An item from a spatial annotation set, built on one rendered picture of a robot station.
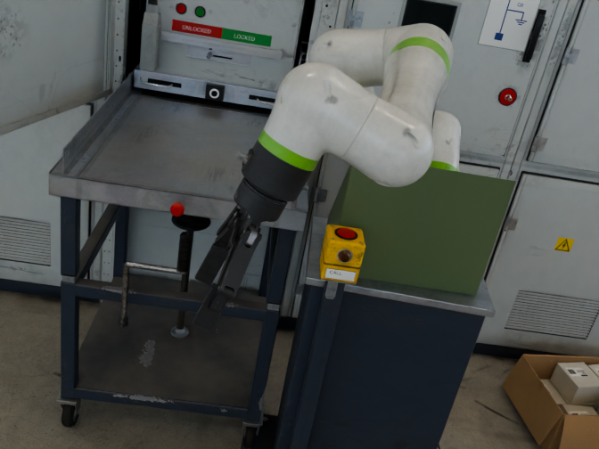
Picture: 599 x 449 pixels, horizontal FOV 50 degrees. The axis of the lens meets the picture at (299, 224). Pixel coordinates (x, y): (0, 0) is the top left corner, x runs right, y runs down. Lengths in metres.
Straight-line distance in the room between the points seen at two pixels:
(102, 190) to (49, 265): 1.01
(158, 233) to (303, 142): 1.58
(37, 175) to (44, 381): 0.70
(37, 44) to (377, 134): 1.26
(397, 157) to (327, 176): 1.38
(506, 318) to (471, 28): 1.14
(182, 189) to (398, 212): 0.52
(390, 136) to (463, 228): 0.66
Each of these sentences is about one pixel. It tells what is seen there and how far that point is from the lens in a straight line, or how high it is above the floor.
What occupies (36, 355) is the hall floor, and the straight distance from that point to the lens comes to 2.40.
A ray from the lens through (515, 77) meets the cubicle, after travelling 2.25.
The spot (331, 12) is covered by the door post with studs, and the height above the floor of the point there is 1.21.
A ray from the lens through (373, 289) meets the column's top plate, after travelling 1.51.
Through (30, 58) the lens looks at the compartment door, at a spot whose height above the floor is 1.01.
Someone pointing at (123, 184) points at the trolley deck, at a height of 0.85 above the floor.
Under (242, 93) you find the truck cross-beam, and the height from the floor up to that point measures 0.90.
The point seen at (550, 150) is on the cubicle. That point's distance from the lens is 2.37.
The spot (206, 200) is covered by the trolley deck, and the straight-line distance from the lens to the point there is 1.57.
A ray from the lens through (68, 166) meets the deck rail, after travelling 1.65.
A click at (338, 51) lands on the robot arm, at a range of 1.30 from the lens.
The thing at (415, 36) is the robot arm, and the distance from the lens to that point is 1.24.
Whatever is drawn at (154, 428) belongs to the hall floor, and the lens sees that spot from 2.13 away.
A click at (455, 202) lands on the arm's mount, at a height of 0.98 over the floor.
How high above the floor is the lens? 1.53
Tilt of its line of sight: 27 degrees down
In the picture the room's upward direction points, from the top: 11 degrees clockwise
